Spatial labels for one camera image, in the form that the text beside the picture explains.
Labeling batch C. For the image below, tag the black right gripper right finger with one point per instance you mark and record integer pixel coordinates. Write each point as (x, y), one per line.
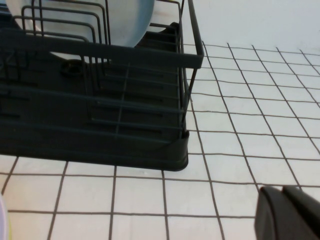
(307, 212)

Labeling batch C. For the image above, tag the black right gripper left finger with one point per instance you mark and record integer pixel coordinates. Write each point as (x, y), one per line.
(272, 217)

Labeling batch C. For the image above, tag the grey round plate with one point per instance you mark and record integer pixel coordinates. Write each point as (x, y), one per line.
(130, 25)

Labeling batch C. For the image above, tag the white grid pattern table cover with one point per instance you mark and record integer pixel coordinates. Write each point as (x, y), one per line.
(225, 150)

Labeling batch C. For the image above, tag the black plastic drip tray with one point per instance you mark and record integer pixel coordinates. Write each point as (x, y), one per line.
(100, 152)

